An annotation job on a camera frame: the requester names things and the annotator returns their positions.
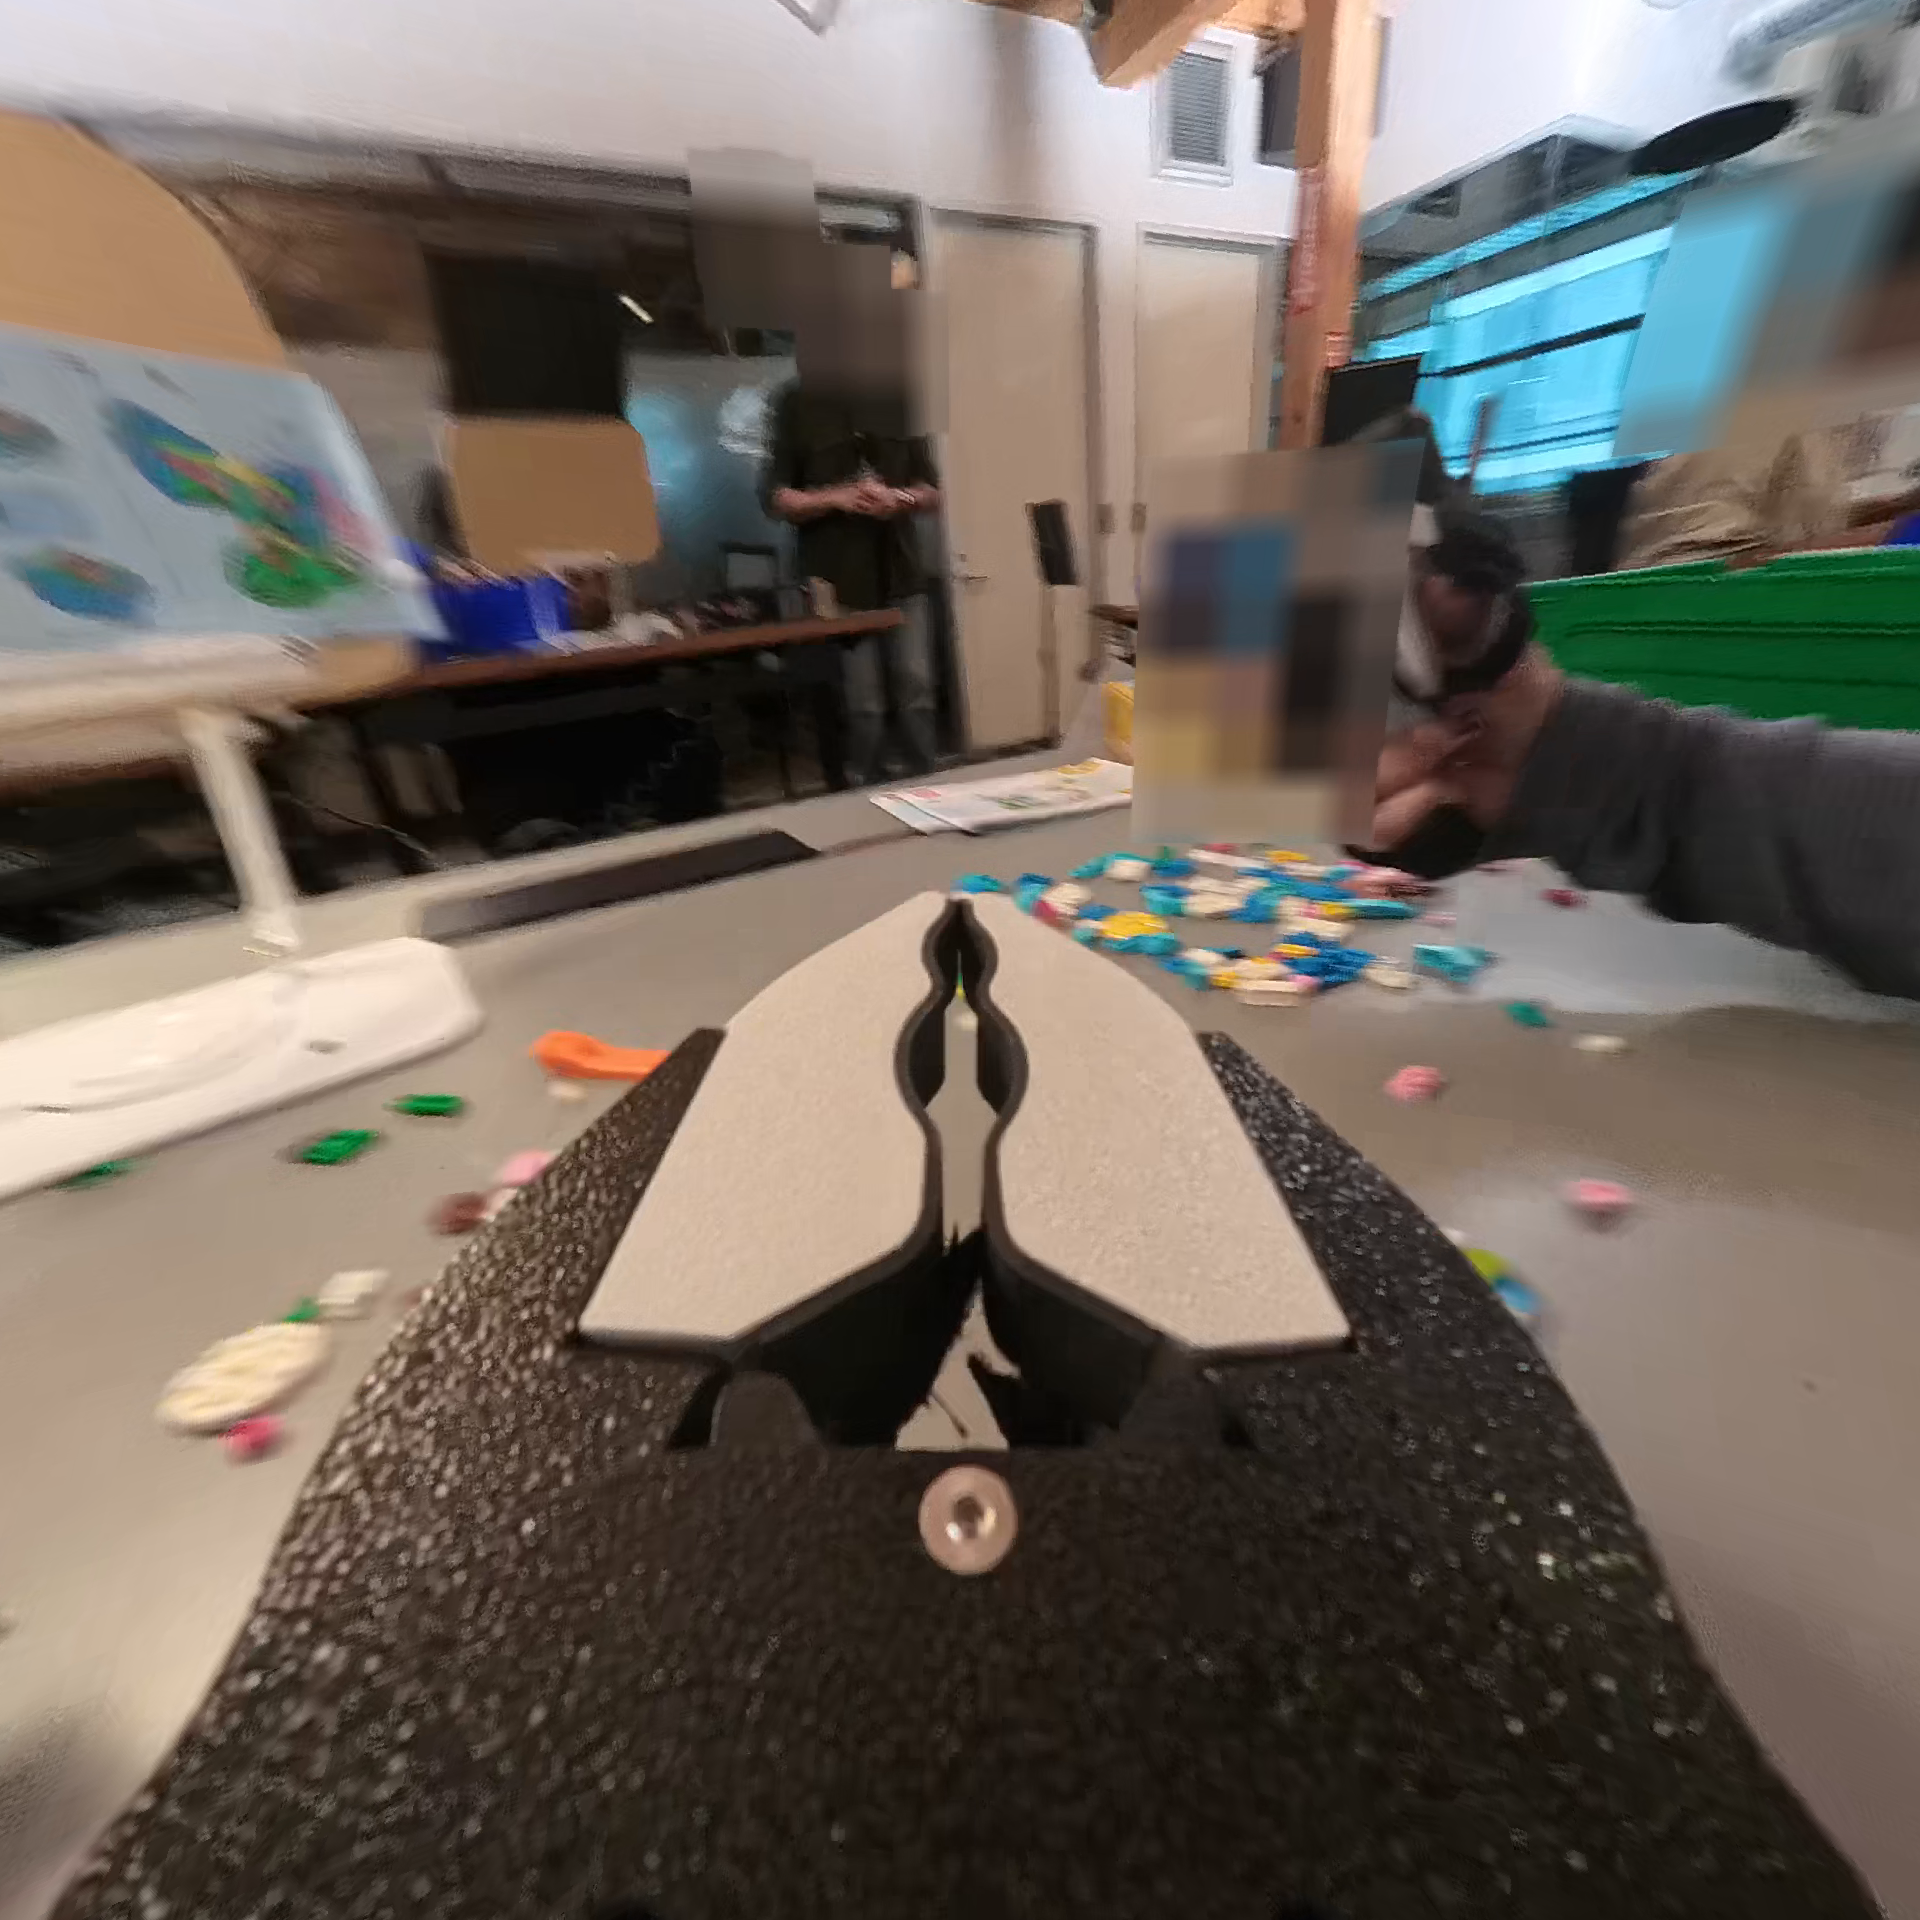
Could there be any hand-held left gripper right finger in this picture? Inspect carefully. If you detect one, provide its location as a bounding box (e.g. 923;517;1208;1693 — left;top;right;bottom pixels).
952;896;1353;1365

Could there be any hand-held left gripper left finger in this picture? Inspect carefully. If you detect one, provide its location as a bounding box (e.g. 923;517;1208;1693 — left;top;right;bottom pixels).
578;892;967;1365

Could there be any person's right forearm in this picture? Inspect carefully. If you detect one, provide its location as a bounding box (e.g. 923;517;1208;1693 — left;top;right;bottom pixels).
1500;684;1920;1000

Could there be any pile of colourful lego pieces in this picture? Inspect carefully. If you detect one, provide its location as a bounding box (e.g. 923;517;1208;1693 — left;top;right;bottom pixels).
952;844;1503;1006

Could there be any white round lego plate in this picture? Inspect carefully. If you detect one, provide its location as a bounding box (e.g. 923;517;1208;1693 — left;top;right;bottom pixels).
155;1318;332;1432

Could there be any black monitor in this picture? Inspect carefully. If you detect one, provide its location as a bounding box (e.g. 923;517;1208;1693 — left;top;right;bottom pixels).
1317;356;1428;448

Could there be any orange brick separator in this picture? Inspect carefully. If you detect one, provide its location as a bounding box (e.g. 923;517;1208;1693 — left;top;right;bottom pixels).
531;1030;670;1084

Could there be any green plastic bin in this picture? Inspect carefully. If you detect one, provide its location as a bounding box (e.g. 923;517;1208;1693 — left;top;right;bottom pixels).
1528;546;1920;740

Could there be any white door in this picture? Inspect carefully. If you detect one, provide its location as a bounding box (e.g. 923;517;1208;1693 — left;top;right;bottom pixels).
928;207;1106;753
1131;222;1296;451

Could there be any pastel instruction booklet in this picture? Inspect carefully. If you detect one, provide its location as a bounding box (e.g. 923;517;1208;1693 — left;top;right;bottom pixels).
868;757;1136;839

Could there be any long wooden table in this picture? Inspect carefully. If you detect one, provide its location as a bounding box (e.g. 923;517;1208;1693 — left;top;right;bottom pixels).
298;606;911;819

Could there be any white booklet stand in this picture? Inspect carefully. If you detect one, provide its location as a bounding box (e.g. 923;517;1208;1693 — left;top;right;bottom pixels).
0;630;486;1206

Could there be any blue storage bin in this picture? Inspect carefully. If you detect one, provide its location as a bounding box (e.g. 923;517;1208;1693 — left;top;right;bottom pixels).
402;568;575;664

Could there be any cardboard sheet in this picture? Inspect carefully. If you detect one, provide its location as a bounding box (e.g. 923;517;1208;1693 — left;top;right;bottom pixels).
446;414;663;572

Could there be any blue open instruction booklet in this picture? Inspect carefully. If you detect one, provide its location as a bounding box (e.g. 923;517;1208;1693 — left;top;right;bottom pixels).
0;322;446;656

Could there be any brown arched board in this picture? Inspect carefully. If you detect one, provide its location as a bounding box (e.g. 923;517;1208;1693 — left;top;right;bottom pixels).
0;111;291;370

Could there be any wooden post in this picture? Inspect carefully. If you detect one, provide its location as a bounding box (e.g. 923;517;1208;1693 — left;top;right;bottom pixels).
1274;0;1385;451

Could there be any wall vent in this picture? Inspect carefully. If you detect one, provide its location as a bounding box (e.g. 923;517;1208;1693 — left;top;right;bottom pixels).
1153;43;1242;183

